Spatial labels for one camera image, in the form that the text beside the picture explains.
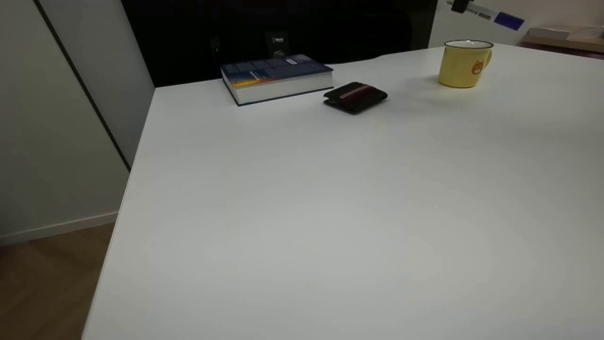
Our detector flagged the black wallet with red stripe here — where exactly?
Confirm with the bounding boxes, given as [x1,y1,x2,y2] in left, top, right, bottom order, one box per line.
[323,82,388,115]

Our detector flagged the thick blue book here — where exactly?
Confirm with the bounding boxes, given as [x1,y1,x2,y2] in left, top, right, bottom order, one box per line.
[220,54,335,107]

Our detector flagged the yellow enamel mug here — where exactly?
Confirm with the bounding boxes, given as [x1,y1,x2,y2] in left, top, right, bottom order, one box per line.
[438,40,495,89]

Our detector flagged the blue sticker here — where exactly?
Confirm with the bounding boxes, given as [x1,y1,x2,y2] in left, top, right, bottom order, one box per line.
[494,11,525,32]

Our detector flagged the wooden shelf with papers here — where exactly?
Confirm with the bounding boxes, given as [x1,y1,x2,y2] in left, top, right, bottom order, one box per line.
[522,26,604,53]

